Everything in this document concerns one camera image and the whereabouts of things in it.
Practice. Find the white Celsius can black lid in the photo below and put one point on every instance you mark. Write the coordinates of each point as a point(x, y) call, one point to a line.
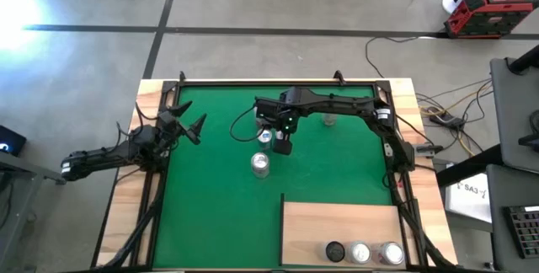
point(335, 251)
point(329, 120)

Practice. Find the white SA3 label sheet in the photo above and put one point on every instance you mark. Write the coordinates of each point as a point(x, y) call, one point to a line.
point(467, 203)

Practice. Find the black desk device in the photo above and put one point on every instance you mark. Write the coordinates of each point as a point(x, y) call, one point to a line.
point(531, 138)

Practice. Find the grey metal bench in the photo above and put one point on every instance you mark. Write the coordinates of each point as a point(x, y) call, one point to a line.
point(38, 172)

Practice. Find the light wooden board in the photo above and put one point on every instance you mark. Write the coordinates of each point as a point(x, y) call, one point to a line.
point(320, 222)

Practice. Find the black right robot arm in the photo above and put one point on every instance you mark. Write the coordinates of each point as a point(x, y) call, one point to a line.
point(337, 102)

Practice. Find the black power strip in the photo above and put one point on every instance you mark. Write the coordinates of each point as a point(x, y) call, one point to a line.
point(444, 118)

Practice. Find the red black tool case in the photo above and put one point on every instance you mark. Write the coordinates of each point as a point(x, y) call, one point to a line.
point(488, 16)

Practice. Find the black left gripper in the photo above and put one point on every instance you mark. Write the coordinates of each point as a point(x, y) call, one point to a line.
point(168, 132)

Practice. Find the black device blue light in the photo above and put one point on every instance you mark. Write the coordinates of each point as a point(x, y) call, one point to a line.
point(12, 138)

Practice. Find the grey desk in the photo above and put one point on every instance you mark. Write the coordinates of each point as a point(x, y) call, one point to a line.
point(513, 108)
point(518, 180)

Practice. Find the silver red soda can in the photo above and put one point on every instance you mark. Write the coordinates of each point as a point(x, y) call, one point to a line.
point(391, 253)
point(359, 252)

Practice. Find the black table clamp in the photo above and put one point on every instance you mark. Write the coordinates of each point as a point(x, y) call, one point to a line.
point(338, 77)
point(182, 77)

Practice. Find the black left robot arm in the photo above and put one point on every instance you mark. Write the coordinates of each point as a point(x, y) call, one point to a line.
point(97, 159)

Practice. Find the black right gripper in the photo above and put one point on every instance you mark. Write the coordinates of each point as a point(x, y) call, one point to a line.
point(282, 108)

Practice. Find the backlit black keyboard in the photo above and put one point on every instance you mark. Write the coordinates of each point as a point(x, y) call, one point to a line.
point(524, 231)

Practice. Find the silver Diet Coke can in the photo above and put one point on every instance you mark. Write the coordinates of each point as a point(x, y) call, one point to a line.
point(259, 161)

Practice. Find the green table mat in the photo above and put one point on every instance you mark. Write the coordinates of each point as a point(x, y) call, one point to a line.
point(210, 222)

